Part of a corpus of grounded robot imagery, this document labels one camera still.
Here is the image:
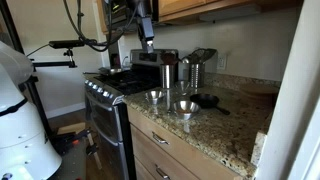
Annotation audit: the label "metal ladle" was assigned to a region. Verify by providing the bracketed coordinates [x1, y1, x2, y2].
[181, 54, 194, 65]

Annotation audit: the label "steel over-range microwave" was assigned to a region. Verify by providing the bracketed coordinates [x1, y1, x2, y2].
[101, 0, 158, 34]

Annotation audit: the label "brown food pieces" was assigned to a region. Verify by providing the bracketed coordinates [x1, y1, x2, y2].
[177, 107, 195, 114]

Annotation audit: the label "base cabinet with drawers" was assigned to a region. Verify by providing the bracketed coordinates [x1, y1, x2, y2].
[126, 105, 243, 180]

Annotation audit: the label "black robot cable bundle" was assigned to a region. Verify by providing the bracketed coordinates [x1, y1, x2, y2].
[62, 0, 141, 53]

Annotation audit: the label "black orange bar clamp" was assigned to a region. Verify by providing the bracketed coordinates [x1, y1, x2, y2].
[84, 132, 103, 171]
[53, 129, 92, 155]

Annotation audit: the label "slotted wooden spoon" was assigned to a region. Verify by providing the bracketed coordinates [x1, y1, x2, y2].
[160, 51, 179, 66]

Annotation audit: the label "small steel bowl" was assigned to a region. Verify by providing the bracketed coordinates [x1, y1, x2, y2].
[144, 89, 167, 105]

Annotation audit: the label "white wall outlet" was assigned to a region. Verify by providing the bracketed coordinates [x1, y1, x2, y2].
[216, 53, 228, 71]

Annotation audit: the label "robot mounting table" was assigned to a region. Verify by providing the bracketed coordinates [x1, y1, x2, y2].
[49, 121, 101, 180]

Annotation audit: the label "conical steel bowl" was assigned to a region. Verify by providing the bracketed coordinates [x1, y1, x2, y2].
[174, 80, 192, 96]

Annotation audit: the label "metal drawer handle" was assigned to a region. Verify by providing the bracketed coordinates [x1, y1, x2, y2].
[152, 131, 170, 145]
[154, 164, 171, 180]

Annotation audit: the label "steel frying pan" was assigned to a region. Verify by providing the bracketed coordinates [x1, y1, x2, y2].
[83, 67, 127, 77]

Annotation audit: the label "thin black camera cable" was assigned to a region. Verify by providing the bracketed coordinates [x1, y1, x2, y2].
[26, 43, 51, 58]

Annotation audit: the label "large steel bowl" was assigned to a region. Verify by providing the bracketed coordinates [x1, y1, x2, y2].
[172, 100, 202, 121]

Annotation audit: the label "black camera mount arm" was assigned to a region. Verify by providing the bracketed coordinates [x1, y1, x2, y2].
[31, 48, 78, 69]

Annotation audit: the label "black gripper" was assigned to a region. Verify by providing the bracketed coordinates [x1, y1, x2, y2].
[137, 15, 156, 54]

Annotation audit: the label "black stereo camera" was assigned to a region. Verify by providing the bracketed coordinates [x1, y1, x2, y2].
[48, 39, 86, 50]

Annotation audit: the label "stainless steel gas stove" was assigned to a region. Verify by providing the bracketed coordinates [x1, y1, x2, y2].
[82, 49, 179, 180]

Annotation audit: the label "perforated steel utensil holder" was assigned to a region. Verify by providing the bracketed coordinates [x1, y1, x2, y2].
[189, 62, 205, 89]
[159, 63, 177, 89]

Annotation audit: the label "black measuring cup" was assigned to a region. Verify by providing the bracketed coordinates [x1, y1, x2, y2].
[189, 93, 232, 116]

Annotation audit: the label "wooden upper cabinet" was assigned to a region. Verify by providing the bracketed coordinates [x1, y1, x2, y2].
[96, 0, 304, 26]

